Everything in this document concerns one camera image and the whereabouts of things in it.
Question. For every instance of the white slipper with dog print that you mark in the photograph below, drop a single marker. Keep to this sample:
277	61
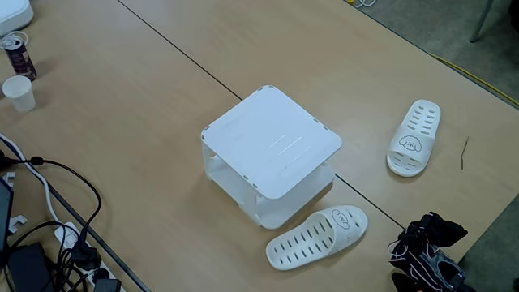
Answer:
417	130
308	239

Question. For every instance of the white two-tier shoe rack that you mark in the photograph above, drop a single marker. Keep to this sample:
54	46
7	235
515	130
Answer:
271	142

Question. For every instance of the grey chair leg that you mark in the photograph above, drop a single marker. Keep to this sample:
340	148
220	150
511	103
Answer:
482	20

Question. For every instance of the black plug adapter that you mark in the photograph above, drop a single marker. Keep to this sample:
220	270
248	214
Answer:
106	286

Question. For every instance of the black power plug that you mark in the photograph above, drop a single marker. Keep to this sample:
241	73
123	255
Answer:
85	255

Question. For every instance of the white power strip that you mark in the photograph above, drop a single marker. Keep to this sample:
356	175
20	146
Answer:
67	237

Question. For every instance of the black power adapter brick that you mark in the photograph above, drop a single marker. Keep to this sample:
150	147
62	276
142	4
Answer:
28	267

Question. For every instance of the black laptop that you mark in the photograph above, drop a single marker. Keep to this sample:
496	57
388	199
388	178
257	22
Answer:
4	215

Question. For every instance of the white paper cup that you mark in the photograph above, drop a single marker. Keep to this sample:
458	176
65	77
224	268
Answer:
19	94

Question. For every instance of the white flat device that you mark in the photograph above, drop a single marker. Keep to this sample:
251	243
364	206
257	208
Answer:
12	14

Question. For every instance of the white printed bracket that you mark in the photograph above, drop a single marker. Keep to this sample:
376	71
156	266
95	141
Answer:
10	177
16	222

